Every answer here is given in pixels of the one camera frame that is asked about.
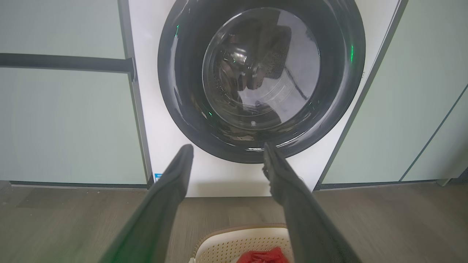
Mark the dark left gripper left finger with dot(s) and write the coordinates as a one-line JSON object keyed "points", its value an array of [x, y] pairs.
{"points": [[157, 215]]}

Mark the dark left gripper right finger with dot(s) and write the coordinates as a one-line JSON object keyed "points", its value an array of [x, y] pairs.
{"points": [[303, 215]]}

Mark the beige perforated laundry basket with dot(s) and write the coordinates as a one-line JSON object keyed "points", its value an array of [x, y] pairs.
{"points": [[226, 244]]}

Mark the blue energy label sticker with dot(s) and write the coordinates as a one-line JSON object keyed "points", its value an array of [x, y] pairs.
{"points": [[158, 177]]}

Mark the red and white garment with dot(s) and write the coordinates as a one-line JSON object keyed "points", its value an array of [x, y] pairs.
{"points": [[263, 256]]}

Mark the white front-load washing machine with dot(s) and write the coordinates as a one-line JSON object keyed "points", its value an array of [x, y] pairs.
{"points": [[219, 175]]}

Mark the large pale green cabinet panel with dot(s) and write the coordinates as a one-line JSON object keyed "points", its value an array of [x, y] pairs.
{"points": [[65, 124]]}

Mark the black round washer door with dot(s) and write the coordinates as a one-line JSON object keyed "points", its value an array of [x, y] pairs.
{"points": [[175, 84]]}

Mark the narrow pale green cabinet panel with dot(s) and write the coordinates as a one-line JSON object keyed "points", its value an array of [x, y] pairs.
{"points": [[442, 146]]}

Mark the pale green right cabinet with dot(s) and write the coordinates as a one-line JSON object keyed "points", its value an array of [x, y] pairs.
{"points": [[402, 91]]}

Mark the small pale green cabinet panel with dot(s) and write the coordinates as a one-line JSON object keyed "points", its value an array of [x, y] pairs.
{"points": [[58, 27]]}

